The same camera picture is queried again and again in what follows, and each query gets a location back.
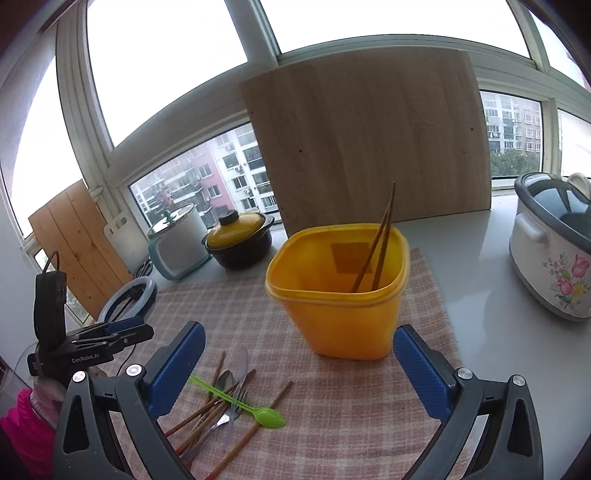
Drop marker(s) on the metal fork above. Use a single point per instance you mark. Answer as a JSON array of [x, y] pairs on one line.
[[238, 406]]

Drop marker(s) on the grey slow cooker lid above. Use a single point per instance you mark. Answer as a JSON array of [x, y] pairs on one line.
[[549, 198]]

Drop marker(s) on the large light wooden board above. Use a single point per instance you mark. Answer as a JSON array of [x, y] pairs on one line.
[[369, 129]]

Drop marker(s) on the glass pot lid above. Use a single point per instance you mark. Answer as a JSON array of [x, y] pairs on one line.
[[168, 221]]

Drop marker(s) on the green plastic spoon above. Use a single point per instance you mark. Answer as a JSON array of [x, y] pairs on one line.
[[270, 417]]

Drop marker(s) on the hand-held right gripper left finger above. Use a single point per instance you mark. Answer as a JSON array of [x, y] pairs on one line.
[[180, 364]]

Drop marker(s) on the white cutting board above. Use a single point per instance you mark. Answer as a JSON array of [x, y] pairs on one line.
[[124, 244]]

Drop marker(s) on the yellow plastic container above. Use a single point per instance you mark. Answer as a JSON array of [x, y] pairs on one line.
[[341, 323]]

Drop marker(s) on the white window frame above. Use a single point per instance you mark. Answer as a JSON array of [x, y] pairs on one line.
[[256, 37]]

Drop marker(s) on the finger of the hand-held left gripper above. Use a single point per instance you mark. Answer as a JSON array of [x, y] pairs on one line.
[[122, 324], [134, 336]]

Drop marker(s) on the black casserole pot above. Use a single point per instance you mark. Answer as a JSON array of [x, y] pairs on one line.
[[240, 251]]

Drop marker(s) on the metal spoon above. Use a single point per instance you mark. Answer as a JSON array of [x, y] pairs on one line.
[[225, 381]]

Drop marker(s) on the clear plastic spoon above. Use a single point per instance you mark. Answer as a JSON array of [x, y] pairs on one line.
[[240, 360]]

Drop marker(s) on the white teal electric pot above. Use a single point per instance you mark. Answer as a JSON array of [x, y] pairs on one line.
[[180, 251]]

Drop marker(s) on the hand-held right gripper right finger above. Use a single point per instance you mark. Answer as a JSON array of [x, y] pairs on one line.
[[420, 374]]

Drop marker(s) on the pink checked cloth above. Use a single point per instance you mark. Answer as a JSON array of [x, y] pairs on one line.
[[323, 415]]

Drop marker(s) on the pine plank board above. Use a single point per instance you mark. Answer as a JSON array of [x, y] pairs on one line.
[[78, 240]]

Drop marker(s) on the yellow casserole lid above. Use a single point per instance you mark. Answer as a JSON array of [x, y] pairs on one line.
[[235, 228]]

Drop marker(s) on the white floral slow cooker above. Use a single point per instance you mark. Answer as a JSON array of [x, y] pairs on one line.
[[545, 277]]

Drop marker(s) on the person's left forearm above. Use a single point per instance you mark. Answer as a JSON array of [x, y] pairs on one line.
[[25, 429]]

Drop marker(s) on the brown wooden chopstick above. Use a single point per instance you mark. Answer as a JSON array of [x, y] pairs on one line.
[[380, 258], [220, 364], [247, 378], [366, 261], [238, 443], [184, 423]]

